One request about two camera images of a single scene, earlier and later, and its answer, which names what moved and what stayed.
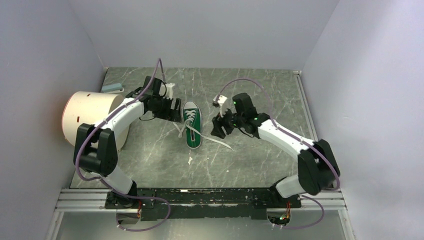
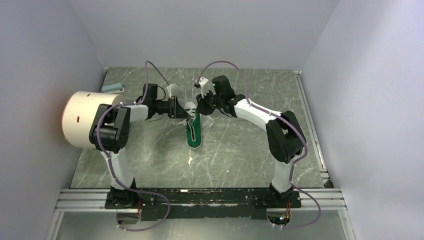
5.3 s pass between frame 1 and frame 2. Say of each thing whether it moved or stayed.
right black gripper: moved
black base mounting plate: stayed
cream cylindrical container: stayed
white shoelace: moved
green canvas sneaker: stayed
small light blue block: stayed
